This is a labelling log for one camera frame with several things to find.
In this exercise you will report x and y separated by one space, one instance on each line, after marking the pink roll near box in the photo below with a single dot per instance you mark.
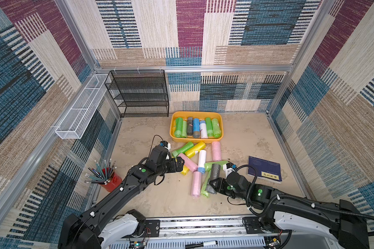
216 151

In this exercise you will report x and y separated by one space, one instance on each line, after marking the red pencil cup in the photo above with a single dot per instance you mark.
104 175

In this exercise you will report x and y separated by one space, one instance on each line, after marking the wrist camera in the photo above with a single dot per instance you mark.
229 168
166 145

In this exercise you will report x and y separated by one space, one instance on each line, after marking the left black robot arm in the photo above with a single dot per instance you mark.
94 229

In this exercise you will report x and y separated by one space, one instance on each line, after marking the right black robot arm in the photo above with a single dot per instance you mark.
277 211

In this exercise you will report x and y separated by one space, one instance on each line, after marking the black marker pen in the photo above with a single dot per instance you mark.
201 244

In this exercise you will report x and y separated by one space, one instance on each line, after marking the black mesh shelf rack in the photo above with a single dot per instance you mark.
139 93

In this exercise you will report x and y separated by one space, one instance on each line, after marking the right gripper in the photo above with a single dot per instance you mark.
218 184

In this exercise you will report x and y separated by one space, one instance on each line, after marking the white wire wall basket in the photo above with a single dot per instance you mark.
77 119

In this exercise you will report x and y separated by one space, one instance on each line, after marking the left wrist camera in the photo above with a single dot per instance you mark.
166 145

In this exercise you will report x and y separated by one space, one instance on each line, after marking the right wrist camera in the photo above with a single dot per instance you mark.
229 168

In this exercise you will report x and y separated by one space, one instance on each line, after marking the dark blue notebook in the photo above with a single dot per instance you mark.
267 170

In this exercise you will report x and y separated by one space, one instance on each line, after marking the pink roll centre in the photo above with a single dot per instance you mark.
192 166

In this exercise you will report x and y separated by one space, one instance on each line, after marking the thin dark green roll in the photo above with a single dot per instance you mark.
209 127

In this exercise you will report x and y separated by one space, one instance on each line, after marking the large yellow bag roll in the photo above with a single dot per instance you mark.
173 129

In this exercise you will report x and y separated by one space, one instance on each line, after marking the dark grey roll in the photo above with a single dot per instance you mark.
190 126

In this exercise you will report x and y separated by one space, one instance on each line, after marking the yellow plastic storage box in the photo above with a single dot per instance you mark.
200 115

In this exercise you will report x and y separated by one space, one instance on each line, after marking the white roll blue end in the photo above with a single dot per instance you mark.
201 161

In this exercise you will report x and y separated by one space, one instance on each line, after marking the light green roll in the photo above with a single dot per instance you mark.
216 128
204 192
208 165

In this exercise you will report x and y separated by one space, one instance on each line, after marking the pink roll lower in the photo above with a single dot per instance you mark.
196 184

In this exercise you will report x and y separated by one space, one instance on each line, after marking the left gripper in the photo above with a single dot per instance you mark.
180 165

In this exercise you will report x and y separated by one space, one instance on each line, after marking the small yellow roll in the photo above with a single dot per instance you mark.
185 170

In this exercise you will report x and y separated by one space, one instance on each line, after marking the yellow roll near box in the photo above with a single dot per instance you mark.
195 149

